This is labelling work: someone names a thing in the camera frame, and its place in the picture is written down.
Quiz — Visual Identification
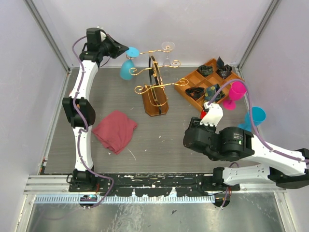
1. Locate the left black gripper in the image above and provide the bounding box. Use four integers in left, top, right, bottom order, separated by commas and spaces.
99, 34, 129, 59

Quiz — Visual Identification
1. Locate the blue wine glass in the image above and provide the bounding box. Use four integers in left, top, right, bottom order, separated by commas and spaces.
238, 106, 267, 132
120, 47, 140, 81

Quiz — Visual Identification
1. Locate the red wine glass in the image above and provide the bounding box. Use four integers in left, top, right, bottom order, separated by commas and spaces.
200, 110, 207, 119

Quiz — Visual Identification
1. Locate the pink wine glass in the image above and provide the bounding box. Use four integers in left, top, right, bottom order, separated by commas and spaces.
223, 82, 247, 110

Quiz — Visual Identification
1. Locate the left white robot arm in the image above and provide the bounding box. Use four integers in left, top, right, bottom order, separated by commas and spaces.
62, 27, 128, 191

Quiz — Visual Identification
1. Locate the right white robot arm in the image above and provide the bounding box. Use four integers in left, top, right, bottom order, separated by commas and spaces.
183, 102, 309, 190

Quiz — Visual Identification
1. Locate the clear wine glass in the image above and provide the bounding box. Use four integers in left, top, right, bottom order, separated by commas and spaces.
161, 41, 175, 68

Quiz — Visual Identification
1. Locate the black rolled tie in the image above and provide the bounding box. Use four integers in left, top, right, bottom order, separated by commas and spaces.
185, 87, 205, 101

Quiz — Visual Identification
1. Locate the blue floral folded tie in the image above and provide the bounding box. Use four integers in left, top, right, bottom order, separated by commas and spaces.
203, 84, 226, 103

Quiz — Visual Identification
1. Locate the wooden compartment tray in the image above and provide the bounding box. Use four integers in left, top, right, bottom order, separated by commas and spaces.
174, 58, 242, 112

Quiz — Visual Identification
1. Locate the dark green rolled tie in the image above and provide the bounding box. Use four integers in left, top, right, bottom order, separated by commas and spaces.
197, 65, 213, 77

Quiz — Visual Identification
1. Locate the dark patterned rolled tie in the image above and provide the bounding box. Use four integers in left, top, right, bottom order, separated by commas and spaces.
216, 57, 232, 79

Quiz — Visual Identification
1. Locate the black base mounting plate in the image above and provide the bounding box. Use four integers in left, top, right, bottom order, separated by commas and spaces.
66, 173, 226, 197

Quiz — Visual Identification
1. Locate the dark red cloth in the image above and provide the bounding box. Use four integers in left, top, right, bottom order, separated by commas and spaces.
92, 110, 138, 155

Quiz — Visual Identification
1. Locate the gold wire wine glass rack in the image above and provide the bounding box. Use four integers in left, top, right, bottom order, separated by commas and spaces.
129, 50, 189, 116

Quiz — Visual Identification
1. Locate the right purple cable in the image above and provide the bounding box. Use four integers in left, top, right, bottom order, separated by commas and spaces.
208, 78, 309, 208

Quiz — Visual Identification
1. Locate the purple cable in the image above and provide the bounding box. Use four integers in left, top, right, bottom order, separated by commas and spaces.
208, 78, 309, 208
71, 35, 114, 208

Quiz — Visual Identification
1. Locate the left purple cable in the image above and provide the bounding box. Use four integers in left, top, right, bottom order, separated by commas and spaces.
71, 35, 114, 208

